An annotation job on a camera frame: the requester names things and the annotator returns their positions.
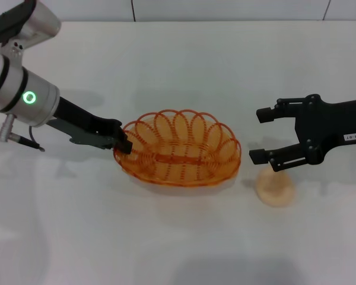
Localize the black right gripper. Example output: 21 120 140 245
249 94 356 173

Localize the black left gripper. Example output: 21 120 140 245
46 96 134 155

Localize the orange plastic wire basket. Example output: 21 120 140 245
112 109 242 188

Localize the beige round bread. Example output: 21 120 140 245
256 169 295 207

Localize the silver left arm cable connector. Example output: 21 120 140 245
0 114 46 153

